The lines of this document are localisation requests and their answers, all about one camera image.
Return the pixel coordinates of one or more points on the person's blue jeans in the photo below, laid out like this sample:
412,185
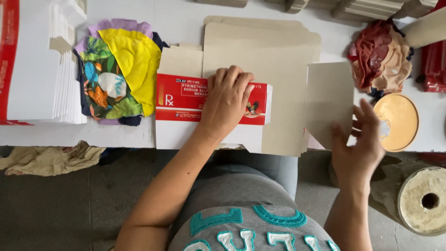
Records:
271,167

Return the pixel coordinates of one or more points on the crumpled beige cloth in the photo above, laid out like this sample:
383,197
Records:
48,160

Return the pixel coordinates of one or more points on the person's right hand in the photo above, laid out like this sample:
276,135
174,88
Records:
359,157

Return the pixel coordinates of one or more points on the pile of colourful cloth rags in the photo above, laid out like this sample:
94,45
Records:
118,73

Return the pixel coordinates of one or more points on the person's grey printed shirt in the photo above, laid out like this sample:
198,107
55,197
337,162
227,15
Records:
244,209

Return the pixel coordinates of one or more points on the red and white folding carton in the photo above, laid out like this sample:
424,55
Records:
174,101

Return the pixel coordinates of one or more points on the row of folded carton stacks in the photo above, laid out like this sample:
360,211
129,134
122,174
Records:
366,8

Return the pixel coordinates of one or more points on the orange round glue dish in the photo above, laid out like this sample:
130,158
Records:
399,122

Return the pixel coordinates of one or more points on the red glossy packets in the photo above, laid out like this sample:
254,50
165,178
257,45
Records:
433,68

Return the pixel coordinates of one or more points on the stack of grey carton blanks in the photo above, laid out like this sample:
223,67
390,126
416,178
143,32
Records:
261,52

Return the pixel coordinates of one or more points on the single grey carton blank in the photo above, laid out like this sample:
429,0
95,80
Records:
327,97

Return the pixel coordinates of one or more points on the stack of white flat cartons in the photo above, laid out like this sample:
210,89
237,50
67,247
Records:
35,69

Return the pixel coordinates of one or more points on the pile of red beige rags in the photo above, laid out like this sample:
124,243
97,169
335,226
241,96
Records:
379,59

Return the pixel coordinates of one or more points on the person's left hand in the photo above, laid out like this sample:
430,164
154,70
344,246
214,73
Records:
223,104

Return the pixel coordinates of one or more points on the round white roll with hole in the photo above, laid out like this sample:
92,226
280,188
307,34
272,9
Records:
423,202

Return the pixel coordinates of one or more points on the beige cardboard box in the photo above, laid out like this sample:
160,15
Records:
428,29

